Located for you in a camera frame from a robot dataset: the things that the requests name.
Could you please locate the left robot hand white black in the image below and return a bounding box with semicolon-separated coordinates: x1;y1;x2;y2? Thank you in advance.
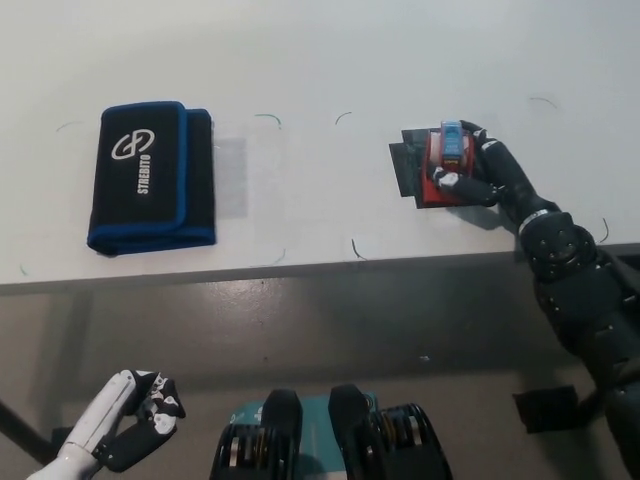
54;368;187;474

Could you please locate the black table leg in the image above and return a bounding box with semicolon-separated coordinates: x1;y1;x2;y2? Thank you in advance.
0;397;54;464

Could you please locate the black blue-trimmed fabric notebook case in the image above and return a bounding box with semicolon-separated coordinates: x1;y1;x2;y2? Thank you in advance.
86;100;218;257

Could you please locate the red tape dispenser blue label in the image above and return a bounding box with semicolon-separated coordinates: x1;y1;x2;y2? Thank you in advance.
418;118;477;209

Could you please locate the right robot hand black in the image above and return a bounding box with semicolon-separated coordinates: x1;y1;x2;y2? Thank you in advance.
431;118;557;230

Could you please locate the robot torso black teal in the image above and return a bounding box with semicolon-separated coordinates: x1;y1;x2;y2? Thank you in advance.
208;383;454;480

